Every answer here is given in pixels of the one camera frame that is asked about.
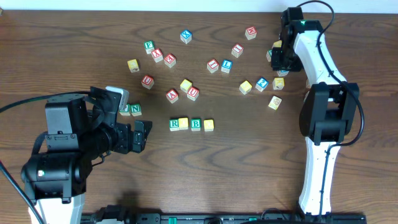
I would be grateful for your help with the red u block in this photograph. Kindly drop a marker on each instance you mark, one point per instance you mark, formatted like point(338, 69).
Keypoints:
point(147, 82)
point(193, 93)

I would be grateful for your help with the green F block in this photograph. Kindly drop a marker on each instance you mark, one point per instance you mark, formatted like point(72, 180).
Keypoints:
point(149, 46)

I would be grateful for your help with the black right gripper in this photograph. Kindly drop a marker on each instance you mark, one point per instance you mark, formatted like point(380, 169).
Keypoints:
point(278, 60)

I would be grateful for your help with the red A block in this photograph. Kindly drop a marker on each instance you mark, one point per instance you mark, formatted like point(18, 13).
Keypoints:
point(172, 95)

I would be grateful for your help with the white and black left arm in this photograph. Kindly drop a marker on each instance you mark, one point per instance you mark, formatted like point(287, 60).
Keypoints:
point(81, 128)

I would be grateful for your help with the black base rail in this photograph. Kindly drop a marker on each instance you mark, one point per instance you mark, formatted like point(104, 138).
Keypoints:
point(117, 214)

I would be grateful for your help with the blue 2 block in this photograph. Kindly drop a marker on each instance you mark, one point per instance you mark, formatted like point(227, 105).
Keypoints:
point(261, 84)

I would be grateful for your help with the yellow block top right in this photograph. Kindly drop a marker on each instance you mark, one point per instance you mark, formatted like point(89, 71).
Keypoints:
point(277, 44)

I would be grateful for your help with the red I block lower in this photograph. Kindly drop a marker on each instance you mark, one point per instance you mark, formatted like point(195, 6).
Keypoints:
point(212, 65)

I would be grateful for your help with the green B block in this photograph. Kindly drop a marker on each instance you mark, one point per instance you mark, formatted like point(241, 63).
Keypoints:
point(195, 124)

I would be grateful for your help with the yellow C block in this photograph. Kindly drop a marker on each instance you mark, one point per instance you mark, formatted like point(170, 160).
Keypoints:
point(185, 85)

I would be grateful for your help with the red E block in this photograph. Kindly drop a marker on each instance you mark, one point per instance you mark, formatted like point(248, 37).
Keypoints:
point(170, 60)

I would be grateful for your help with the red X block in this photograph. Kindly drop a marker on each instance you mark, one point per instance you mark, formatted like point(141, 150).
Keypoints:
point(157, 55)

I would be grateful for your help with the red U block centre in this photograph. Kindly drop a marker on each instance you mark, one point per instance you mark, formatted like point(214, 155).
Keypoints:
point(193, 93)

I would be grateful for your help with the yellow block plain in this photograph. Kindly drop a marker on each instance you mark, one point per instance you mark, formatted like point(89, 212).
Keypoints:
point(133, 65)

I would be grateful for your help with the blue L block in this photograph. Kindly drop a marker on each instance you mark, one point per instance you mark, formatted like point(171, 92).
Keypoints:
point(226, 66)

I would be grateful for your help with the red M block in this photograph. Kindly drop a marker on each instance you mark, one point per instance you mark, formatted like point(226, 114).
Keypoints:
point(251, 33)

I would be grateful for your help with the green Z block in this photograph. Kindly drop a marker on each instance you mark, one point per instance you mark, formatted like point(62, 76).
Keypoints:
point(269, 55)

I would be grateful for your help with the green R block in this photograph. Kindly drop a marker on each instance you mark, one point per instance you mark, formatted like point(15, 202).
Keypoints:
point(174, 125)

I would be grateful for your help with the yellow S block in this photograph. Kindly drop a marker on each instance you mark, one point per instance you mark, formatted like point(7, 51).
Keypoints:
point(245, 87)

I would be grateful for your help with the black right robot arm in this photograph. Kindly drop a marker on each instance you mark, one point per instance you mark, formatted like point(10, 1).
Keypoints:
point(328, 108)

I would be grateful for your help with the red U block left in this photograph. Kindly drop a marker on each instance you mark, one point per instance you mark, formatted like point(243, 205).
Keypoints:
point(147, 82)

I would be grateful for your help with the blue T block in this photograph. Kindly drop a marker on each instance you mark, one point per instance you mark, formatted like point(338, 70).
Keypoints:
point(282, 73)

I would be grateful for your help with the yellow snail block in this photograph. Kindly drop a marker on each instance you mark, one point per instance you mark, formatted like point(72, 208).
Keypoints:
point(275, 102)

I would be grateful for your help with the red i block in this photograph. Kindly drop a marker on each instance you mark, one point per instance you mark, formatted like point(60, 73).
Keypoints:
point(212, 65)
point(237, 50)

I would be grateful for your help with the red I block upper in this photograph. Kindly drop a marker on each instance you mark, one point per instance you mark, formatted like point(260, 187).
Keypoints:
point(237, 50)

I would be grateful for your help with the blue X block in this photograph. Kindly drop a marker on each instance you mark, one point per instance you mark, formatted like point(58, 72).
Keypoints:
point(186, 36)

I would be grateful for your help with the green J block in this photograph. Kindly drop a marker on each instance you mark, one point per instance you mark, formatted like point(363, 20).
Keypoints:
point(126, 111)

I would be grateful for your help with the yellow O block placed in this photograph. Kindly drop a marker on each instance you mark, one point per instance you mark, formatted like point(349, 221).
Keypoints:
point(183, 123)

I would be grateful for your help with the green N block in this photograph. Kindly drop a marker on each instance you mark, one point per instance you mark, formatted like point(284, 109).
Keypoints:
point(136, 109)

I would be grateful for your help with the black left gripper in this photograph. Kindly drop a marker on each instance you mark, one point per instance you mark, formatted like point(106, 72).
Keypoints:
point(127, 139)

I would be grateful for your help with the yellow K block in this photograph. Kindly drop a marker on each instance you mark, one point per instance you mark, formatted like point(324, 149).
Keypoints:
point(278, 83)

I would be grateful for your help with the yellow O block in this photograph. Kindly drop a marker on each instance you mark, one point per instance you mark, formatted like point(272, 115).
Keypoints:
point(208, 125)

